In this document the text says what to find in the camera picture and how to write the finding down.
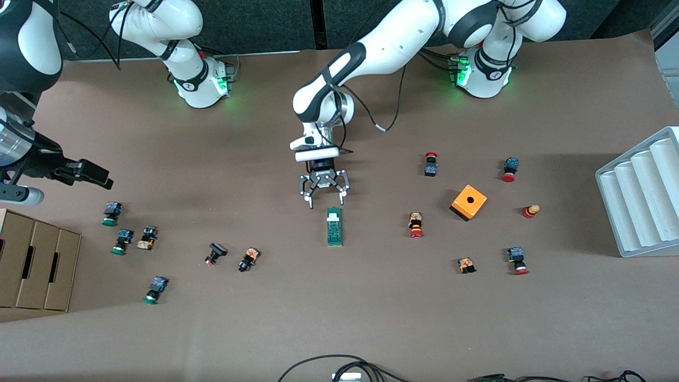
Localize green load switch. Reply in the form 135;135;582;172
325;207;344;247

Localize green mushroom button blue block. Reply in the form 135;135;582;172
142;276;169;306
110;229;134;256
101;201;123;227

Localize black push button orange block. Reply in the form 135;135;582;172
136;225;158;251

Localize black square button red terminals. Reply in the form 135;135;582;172
204;242;229;267

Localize white ribbed sorting tray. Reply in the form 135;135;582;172
595;126;679;258

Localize grey cabinet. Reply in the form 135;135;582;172
652;5;679;91

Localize black cable white plug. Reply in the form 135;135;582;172
342;64;408;133

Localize black selector switch orange block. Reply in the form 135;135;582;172
237;247;260;273

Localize orange button enclosure box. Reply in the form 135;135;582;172
450;184;488;222

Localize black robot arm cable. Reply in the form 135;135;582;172
56;0;124;71

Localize black looped cable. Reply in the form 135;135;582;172
277;354;410;382

